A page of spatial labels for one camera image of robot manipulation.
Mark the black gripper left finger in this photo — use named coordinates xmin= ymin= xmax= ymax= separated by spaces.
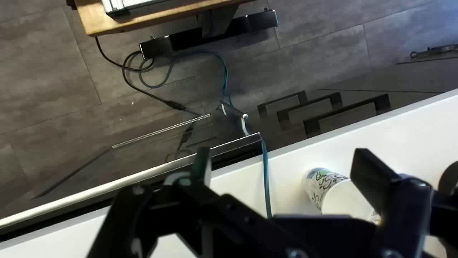
xmin=87 ymin=144 xmax=297 ymax=258

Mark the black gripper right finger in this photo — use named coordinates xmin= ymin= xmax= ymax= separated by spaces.
xmin=349 ymin=147 xmax=458 ymax=258

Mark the white printed paper cup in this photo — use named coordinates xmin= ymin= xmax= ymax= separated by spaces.
xmin=302 ymin=166 xmax=353 ymax=215

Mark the black desk leg base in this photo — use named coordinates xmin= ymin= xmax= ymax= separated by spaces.
xmin=138 ymin=7 xmax=280 ymax=60

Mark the wooden desk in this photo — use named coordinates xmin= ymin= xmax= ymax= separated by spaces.
xmin=74 ymin=0 xmax=251 ymax=37

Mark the white device on desk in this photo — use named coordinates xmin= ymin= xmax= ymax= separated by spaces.
xmin=100 ymin=0 xmax=161 ymax=14

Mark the dark teal power cable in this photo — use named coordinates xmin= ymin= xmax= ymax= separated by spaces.
xmin=170 ymin=47 xmax=274 ymax=219

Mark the black cabinet drawer handle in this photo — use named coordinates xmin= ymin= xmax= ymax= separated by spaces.
xmin=302 ymin=93 xmax=392 ymax=136
xmin=274 ymin=90 xmax=344 ymax=129
xmin=256 ymin=89 xmax=309 ymax=117

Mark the silver appliance door handle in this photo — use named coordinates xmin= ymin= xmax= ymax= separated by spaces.
xmin=0 ymin=132 xmax=263 ymax=232

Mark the black floor cable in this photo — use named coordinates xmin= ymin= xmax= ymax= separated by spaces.
xmin=93 ymin=36 xmax=201 ymax=117

